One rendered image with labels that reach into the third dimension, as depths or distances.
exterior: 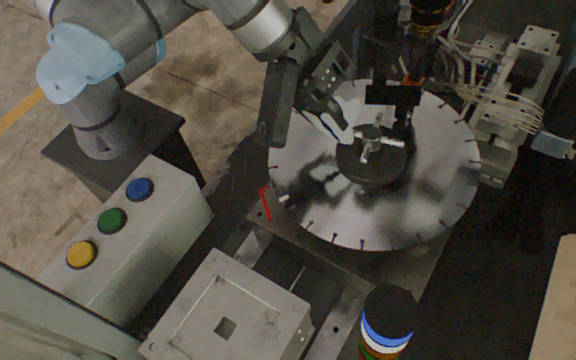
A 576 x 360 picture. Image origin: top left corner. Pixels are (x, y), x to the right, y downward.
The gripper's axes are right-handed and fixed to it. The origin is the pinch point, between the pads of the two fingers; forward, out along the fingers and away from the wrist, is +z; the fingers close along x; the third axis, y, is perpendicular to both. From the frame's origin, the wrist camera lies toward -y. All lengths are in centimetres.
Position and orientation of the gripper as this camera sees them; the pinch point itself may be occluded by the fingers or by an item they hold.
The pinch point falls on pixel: (343, 141)
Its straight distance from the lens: 67.6
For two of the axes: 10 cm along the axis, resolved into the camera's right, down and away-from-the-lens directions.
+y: 5.5, -8.1, 2.1
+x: -5.9, -1.9, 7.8
